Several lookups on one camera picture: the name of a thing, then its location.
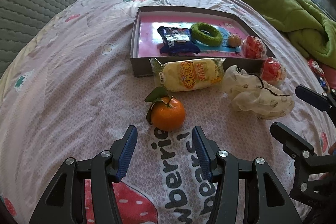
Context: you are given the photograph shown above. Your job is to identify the white patterned scrunchie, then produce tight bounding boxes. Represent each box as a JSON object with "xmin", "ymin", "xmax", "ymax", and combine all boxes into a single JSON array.
[{"xmin": 222, "ymin": 65, "xmax": 294, "ymax": 119}]

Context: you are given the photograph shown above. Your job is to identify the yellow bread package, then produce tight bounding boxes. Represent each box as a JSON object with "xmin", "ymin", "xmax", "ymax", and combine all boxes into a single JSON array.
[{"xmin": 150, "ymin": 58, "xmax": 225, "ymax": 92}]

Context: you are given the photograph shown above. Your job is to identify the red toy egg blue wrapper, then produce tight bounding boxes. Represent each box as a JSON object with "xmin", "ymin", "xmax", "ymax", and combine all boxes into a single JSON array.
[{"xmin": 243, "ymin": 35, "xmax": 267, "ymax": 59}]

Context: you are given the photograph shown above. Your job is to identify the shallow grey cardboard box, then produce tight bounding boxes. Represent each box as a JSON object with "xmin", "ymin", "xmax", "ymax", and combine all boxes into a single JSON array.
[{"xmin": 130, "ymin": 6, "xmax": 274, "ymax": 77}]

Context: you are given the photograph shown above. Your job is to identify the red toy egg clear wrapper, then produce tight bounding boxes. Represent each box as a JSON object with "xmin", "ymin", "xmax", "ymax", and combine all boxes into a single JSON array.
[{"xmin": 260, "ymin": 57, "xmax": 287, "ymax": 86}]

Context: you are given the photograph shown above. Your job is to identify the blue snack packet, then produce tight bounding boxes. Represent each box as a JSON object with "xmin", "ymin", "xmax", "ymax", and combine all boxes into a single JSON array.
[{"xmin": 157, "ymin": 26, "xmax": 201, "ymax": 55}]

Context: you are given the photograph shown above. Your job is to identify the green blanket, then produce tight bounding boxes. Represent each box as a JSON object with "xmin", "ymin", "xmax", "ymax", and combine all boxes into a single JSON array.
[{"xmin": 241, "ymin": 0, "xmax": 335, "ymax": 68}]

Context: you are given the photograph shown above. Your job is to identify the red foil candy wrapper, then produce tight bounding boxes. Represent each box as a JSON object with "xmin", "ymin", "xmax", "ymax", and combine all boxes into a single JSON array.
[{"xmin": 307, "ymin": 58, "xmax": 330, "ymax": 92}]

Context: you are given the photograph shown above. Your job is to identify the green fuzzy ring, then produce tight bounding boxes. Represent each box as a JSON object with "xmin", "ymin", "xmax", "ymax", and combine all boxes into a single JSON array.
[{"xmin": 190, "ymin": 22, "xmax": 224, "ymax": 47}]

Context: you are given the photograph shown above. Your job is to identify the orange tangerine with leaf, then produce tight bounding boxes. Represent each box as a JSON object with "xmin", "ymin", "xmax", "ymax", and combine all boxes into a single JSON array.
[{"xmin": 145, "ymin": 86, "xmax": 186, "ymax": 132}]

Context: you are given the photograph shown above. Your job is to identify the brown walnut ball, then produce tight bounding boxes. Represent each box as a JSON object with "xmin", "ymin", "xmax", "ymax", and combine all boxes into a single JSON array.
[{"xmin": 227, "ymin": 34, "xmax": 242, "ymax": 48}]

